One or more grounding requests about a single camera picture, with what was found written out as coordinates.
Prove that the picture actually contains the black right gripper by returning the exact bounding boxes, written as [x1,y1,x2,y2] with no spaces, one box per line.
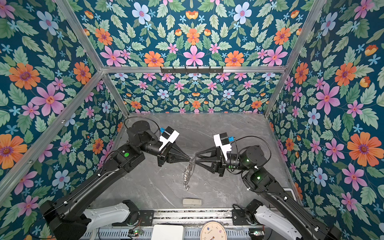
[198,148,253,180]

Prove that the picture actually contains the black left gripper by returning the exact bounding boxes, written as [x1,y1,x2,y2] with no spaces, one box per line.
[138,135,191,167]

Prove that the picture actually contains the silver keys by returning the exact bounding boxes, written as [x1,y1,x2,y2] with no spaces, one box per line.
[183,157,196,191]

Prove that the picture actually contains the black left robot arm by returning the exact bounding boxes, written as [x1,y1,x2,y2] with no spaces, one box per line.
[40,119,190,240]

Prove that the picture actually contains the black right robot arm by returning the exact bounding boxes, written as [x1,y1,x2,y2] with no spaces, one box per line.
[196,145,342,240]

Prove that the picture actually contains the small white block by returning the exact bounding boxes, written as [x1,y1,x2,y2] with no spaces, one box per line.
[182,198,203,207]

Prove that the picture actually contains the round analog clock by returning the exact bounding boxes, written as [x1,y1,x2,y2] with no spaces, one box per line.
[200,221,228,240]

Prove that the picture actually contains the white box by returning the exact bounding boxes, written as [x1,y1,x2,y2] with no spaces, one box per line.
[151,225,185,240]

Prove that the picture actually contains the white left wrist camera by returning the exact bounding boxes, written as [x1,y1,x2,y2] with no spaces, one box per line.
[159,127,180,151]

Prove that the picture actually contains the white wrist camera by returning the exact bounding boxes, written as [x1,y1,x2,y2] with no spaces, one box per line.
[213,133,232,161]
[159,127,180,151]

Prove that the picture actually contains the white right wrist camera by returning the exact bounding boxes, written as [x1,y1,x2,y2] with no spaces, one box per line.
[213,133,232,161]

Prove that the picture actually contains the aluminium front rail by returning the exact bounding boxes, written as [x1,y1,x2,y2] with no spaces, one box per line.
[71,208,316,227]

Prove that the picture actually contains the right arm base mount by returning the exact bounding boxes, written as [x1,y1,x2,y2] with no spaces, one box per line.
[232,199,302,240]

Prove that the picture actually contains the black hook rail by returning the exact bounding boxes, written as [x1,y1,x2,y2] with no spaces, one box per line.
[160,67,224,74]

